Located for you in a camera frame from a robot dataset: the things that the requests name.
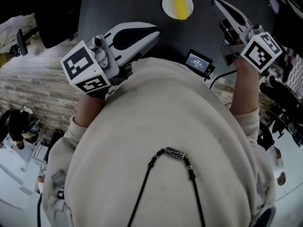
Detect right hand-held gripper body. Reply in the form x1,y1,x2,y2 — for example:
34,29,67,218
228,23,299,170
220,25,284,74

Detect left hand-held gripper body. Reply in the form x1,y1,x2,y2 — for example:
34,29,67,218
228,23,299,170
60,35,134,95

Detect yellow corn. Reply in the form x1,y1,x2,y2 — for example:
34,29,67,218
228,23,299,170
173,0,191,21

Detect white round plate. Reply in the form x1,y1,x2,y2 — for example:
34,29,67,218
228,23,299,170
161,0,195,20

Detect person's right forearm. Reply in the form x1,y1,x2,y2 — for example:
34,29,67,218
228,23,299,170
230,57,260,117

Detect person's left forearm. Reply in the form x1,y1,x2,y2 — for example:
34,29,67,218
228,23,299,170
74,92,107,128

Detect purple notebook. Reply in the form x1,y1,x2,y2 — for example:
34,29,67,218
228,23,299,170
267,0,281,15

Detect purple white checkered panel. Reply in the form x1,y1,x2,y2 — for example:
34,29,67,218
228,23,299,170
272,46,303,92

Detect small black display screen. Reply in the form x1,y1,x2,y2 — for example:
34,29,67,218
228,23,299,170
184,48,215,79

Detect black office chair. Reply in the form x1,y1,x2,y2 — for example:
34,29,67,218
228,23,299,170
35,0,83,49

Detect black chair armrest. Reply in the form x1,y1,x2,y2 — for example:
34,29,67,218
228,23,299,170
16,28,29,56

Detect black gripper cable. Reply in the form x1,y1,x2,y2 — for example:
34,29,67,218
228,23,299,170
209,70,238,89

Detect black beaded necklace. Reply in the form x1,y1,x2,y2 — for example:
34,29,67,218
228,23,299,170
127,146,206,227

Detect grey harness strap with buckle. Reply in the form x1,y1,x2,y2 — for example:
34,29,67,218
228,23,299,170
42,169,71,227

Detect black headset cable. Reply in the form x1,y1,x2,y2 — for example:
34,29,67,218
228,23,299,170
36,192,44,227

